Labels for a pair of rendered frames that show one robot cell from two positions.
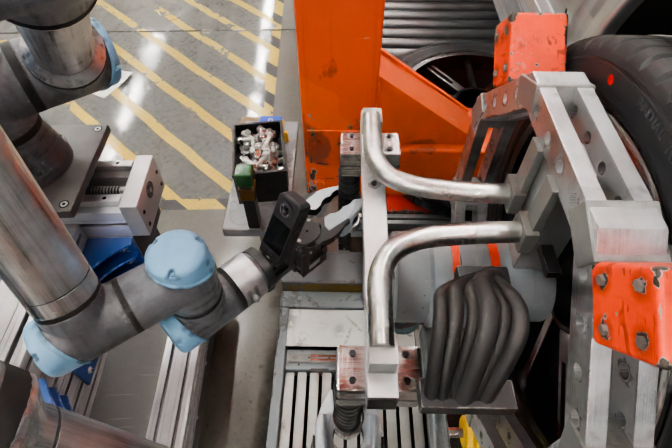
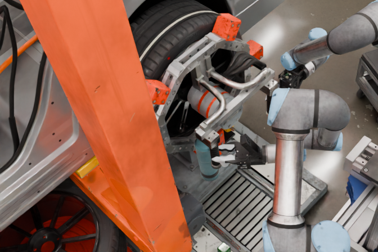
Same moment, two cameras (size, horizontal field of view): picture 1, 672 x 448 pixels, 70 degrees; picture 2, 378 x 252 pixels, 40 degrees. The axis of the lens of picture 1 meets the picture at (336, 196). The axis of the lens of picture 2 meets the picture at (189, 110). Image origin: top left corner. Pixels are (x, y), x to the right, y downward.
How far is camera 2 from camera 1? 1.87 m
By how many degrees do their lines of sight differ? 69
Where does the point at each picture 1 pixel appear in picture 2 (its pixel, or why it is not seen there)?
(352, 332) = (210, 243)
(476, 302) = (244, 58)
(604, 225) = (219, 38)
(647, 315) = (235, 23)
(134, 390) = not seen: outside the picture
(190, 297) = not seen: hidden behind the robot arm
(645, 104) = (180, 44)
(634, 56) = (168, 49)
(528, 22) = (154, 85)
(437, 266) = (226, 96)
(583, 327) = (230, 46)
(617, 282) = (230, 32)
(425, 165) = not seen: hidden behind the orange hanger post
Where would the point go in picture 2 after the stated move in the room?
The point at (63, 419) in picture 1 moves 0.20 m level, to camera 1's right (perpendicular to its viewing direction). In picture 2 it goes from (325, 41) to (280, 18)
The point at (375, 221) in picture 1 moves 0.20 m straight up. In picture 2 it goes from (237, 100) to (234, 64)
